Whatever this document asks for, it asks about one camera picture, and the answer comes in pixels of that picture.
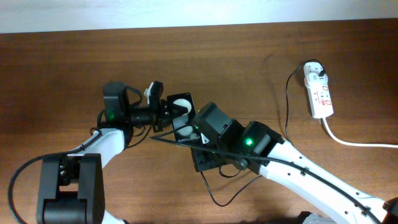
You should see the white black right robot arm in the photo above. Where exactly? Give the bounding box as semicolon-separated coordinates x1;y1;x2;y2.
192;102;397;223

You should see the black Samsung smartphone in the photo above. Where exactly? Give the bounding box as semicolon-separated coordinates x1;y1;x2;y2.
167;92;202;144

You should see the white USB charger plug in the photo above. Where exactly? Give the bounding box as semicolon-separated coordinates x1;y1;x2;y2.
304;71;328;88

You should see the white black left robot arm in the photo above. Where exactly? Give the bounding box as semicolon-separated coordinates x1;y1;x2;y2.
36;81;192;223

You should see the black USB charging cable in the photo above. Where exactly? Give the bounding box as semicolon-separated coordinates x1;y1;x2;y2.
198;58;327;207

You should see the white power strip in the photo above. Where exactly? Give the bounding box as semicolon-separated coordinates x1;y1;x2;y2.
303;62;335;119

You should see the white power strip cord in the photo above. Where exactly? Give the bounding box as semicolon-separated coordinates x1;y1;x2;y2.
320;116;398;149

